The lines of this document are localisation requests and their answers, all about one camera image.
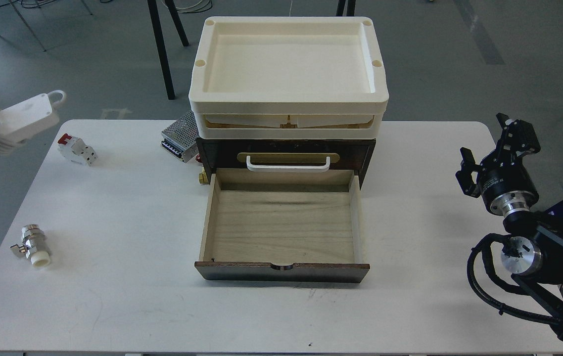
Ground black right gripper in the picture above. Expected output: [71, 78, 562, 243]
[456, 112, 541, 216]

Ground white charger with cable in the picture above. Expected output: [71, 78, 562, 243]
[0, 90, 67, 156]

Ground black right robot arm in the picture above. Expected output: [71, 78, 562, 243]
[455, 113, 563, 342]

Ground brass fitting beside cabinet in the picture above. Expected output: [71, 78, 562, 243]
[198, 168, 212, 185]

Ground black stand leg right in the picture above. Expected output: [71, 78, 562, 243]
[335, 0, 356, 17]

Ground cream plastic stacked tray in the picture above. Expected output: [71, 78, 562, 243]
[188, 16, 389, 140]

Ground open wooden drawer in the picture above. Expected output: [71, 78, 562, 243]
[194, 169, 371, 283]

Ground metal mesh power supply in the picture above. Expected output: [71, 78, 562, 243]
[161, 110, 199, 164]

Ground black table leg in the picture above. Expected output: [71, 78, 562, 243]
[146, 0, 189, 100]

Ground white red circuit breaker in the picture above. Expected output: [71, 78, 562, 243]
[57, 133, 98, 165]

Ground metal valve white cap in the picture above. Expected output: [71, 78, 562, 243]
[10, 224, 51, 268]

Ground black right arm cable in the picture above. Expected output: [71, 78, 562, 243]
[468, 232, 563, 331]

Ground white drawer handle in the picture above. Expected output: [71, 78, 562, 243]
[246, 155, 331, 173]

